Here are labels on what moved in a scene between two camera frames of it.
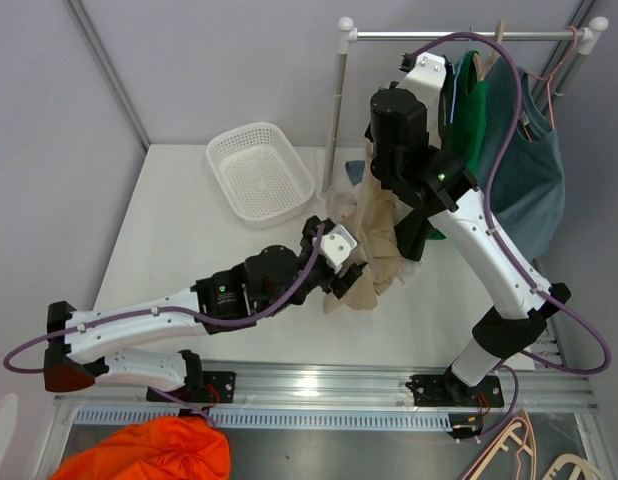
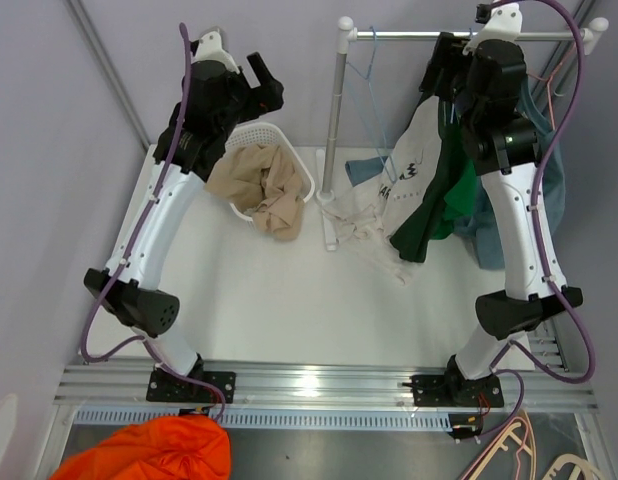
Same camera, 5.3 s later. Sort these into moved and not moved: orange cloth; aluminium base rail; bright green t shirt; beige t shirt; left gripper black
Moved: bright green t shirt; left gripper black; beige t shirt
Not moved: orange cloth; aluminium base rail
